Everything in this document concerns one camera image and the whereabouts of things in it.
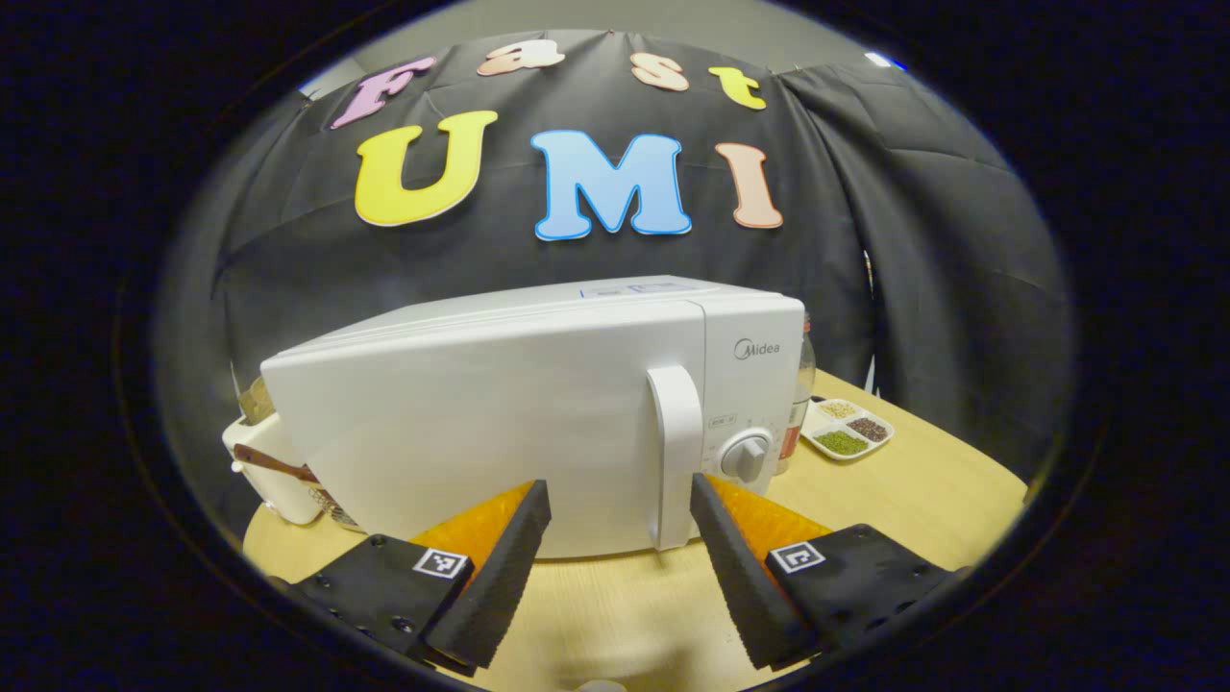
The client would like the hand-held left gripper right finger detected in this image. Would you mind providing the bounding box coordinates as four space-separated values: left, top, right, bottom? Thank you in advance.
689 472 963 673

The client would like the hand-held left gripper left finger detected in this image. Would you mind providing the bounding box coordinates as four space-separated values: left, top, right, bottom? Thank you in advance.
279 480 554 672

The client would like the white microwave oven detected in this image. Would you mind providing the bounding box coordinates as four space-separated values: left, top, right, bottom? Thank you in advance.
259 276 806 561

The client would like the white divided grain dish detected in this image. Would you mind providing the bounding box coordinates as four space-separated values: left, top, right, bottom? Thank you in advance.
802 397 896 463

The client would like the clear bottle with red label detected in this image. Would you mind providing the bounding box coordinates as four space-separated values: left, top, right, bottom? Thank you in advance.
774 312 818 478

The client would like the white toaster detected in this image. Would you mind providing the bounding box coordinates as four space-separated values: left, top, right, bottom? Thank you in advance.
221 413 330 528

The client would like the black backdrop cloth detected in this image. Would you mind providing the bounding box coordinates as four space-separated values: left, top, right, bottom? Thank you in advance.
154 29 1072 510

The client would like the brown handled utensil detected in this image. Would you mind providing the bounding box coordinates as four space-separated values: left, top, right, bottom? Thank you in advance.
233 443 367 532

